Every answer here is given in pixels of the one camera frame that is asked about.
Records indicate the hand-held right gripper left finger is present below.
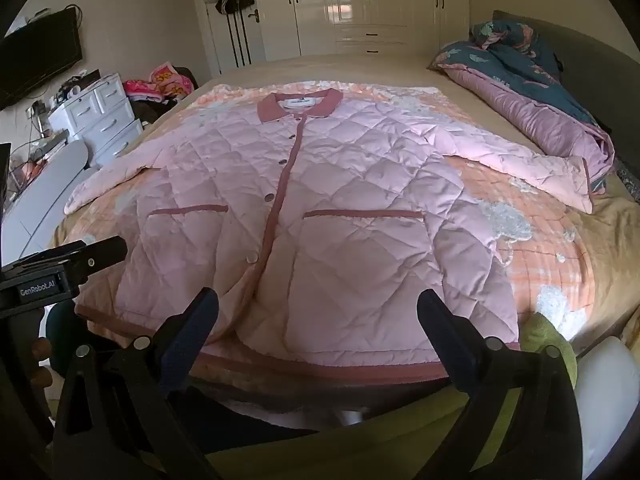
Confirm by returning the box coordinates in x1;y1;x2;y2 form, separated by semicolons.
52;287;221;480

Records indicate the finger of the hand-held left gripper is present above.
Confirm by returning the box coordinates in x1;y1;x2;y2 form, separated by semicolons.
0;240;89;275
60;236;129;286

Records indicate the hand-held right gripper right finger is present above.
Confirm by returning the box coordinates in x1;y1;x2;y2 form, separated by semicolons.
416;288;583;480

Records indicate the pink quilted jacket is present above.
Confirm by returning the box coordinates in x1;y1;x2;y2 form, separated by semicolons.
64;87;596;367

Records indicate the dark clothes pile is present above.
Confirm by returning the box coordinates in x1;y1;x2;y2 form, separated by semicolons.
131;67;201;123

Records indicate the pink clothes pile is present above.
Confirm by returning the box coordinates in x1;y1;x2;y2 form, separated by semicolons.
122;62;195;103

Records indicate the person's left hand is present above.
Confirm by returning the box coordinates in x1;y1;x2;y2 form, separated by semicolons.
30;336;53;387

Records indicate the white oval table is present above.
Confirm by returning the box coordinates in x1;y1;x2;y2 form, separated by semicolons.
2;139;94;261

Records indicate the orange floral blanket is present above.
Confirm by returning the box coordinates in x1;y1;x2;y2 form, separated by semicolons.
64;79;597;386

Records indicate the white drawer chest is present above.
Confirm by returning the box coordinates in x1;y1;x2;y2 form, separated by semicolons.
48;72;145;169

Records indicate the green cloth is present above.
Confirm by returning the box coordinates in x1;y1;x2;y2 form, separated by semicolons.
202;312;578;480

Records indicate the black television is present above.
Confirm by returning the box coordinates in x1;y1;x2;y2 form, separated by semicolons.
0;7;84;111

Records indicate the blue floral quilt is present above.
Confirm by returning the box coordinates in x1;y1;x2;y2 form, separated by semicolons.
427;20;616;196

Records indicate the white door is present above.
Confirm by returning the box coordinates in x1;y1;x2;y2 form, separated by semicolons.
190;0;267;77

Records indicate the grey headboard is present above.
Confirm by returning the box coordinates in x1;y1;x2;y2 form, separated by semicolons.
492;10;640;166

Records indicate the white wardrobe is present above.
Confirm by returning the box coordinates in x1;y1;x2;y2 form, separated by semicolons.
260;0;472;59

